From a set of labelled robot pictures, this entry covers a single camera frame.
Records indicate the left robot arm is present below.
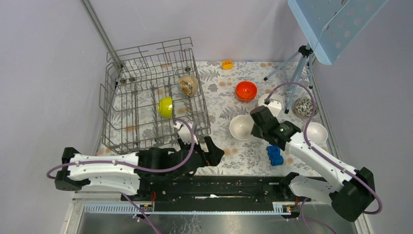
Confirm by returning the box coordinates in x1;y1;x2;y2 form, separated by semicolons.
47;136;225;200

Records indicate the blue toy car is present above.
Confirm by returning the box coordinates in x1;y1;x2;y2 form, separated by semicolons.
266;145;284;166

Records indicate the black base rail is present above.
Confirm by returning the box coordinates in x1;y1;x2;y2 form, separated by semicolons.
128;175;304;213

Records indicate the orange plastic bowl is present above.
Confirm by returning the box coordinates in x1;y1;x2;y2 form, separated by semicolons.
237;96;255;102
235;81;258;98

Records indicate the floral tablecloth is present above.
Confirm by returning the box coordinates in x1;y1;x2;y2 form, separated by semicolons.
98;61;317;176

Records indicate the grey wire dish rack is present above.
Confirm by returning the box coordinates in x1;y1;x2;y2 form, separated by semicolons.
99;37;211;154

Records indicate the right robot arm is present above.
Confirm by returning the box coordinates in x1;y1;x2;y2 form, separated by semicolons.
250;106;375;222

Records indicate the light blue perforated stand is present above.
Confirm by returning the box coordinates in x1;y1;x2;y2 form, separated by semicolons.
264;0;386;93

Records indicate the yellow plastic toy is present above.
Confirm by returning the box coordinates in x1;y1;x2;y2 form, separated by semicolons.
221;60;233;70

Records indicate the small white ceramic bowl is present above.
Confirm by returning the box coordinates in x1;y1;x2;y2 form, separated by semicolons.
306;122;328;144

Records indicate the beige ribbed ceramic bowl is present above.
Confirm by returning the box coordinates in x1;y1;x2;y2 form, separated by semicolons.
229;115;254;140

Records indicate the beige floral ceramic bowl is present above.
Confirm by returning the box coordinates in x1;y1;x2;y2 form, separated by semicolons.
178;75;200;97

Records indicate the yellow-green plastic bowl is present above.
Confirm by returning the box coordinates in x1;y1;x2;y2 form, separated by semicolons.
158;96;173;118

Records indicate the white ribbed ceramic bowl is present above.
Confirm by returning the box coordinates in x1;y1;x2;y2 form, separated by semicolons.
257;94;283;110

